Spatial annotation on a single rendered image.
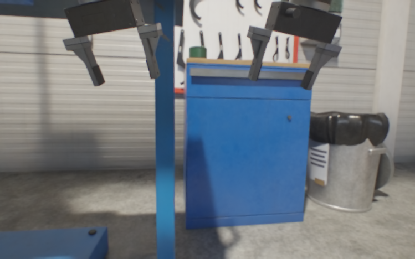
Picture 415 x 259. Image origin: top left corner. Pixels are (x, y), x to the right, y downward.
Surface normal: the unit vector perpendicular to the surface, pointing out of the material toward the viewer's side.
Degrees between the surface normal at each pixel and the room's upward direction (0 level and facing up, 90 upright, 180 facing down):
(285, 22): 114
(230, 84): 90
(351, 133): 100
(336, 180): 93
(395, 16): 90
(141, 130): 90
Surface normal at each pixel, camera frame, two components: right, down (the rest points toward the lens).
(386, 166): -0.90, 0.26
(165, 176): 0.14, 0.11
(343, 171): -0.48, 0.14
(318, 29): 0.12, 0.50
